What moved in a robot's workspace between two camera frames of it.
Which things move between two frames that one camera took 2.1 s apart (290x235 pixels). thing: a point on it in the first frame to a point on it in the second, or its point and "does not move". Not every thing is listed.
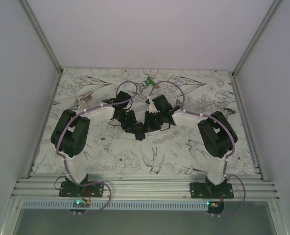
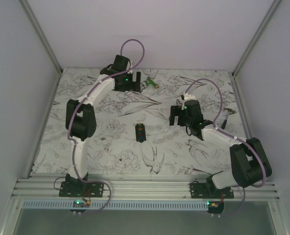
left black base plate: [69, 189] does not move
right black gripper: [148, 127] to [176, 110]
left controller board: [80, 203] does not move
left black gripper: [130, 127] to [133, 86]
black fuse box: [140, 131] does not move
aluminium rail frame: [45, 187] does not move
